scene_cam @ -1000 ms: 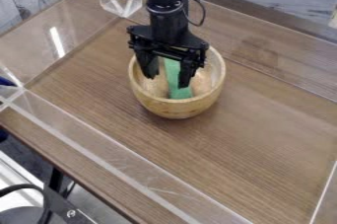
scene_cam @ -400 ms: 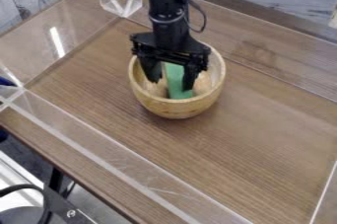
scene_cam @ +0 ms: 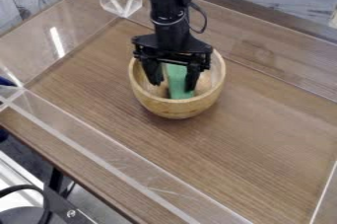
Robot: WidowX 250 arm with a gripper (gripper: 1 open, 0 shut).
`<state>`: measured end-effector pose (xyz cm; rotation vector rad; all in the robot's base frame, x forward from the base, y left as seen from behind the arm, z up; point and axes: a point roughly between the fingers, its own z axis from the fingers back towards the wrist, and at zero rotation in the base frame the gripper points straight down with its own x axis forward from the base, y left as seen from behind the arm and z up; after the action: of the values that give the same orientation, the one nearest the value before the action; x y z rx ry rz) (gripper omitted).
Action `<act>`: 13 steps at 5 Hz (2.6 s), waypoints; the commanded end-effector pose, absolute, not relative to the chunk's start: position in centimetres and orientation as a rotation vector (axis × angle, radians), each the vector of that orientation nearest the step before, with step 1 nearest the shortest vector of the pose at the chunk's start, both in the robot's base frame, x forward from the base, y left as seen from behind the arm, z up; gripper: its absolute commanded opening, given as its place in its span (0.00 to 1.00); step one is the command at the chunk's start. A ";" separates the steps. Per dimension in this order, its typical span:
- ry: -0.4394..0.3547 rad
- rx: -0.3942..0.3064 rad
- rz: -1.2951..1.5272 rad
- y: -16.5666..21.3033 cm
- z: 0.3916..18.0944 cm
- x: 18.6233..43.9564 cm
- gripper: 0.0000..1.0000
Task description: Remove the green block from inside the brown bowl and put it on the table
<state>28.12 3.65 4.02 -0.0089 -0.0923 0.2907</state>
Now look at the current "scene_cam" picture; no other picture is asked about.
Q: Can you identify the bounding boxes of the clear acrylic tray wall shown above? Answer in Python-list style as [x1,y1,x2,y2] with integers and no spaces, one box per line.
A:
[0,0,337,224]

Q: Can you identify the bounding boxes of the clear acrylic corner bracket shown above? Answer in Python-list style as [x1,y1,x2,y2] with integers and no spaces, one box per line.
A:
[98,0,142,19]

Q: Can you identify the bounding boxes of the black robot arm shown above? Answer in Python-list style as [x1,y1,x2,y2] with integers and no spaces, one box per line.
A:
[132,0,213,91]

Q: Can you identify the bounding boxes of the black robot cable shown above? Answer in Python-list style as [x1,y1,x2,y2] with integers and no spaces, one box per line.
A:
[185,1,208,35]

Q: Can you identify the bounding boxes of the black metal table leg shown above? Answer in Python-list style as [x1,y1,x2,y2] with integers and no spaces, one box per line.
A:
[49,168,64,192]

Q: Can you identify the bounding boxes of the blue object at edge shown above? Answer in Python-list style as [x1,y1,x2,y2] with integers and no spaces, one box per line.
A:
[0,76,17,87]

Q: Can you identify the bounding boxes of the green rectangular block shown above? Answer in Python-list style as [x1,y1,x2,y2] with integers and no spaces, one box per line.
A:
[166,64,194,100]

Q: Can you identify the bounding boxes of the brown wooden bowl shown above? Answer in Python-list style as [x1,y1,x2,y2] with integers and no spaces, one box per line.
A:
[128,50,226,119]

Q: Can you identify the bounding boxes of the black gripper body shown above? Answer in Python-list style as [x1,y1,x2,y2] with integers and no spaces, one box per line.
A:
[132,19,213,72]

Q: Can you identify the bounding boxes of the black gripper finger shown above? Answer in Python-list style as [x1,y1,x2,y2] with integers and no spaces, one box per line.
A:
[185,63,200,91]
[141,58,164,86]

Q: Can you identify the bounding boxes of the black cable loop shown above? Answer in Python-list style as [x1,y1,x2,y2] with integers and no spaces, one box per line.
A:
[0,184,52,224]

